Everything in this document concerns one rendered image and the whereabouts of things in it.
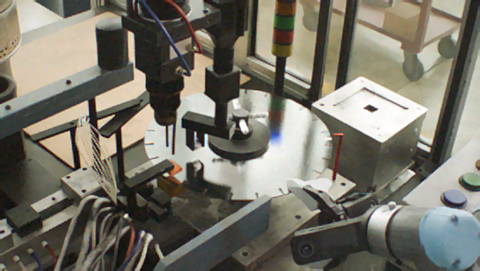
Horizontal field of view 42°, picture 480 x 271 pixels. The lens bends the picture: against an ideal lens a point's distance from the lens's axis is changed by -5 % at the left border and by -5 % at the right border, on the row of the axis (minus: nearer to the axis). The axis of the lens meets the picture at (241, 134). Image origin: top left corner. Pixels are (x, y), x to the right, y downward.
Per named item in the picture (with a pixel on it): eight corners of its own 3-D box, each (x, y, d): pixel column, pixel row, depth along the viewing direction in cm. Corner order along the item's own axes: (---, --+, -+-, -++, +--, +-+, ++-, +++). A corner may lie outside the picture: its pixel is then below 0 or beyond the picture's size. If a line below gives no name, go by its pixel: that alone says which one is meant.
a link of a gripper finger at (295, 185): (310, 172, 107) (345, 205, 101) (281, 183, 104) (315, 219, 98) (313, 157, 105) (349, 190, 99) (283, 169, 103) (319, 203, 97)
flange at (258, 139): (260, 163, 109) (261, 151, 107) (197, 147, 111) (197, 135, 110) (278, 128, 117) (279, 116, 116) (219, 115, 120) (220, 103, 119)
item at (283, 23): (283, 19, 136) (284, 6, 134) (299, 26, 134) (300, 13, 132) (268, 25, 133) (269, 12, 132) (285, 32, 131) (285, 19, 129)
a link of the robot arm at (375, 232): (391, 269, 84) (378, 213, 83) (369, 265, 88) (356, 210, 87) (429, 248, 87) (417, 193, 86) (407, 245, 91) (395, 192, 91)
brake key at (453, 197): (448, 194, 114) (451, 185, 113) (467, 204, 111) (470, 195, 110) (437, 204, 111) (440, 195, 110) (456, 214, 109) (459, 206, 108)
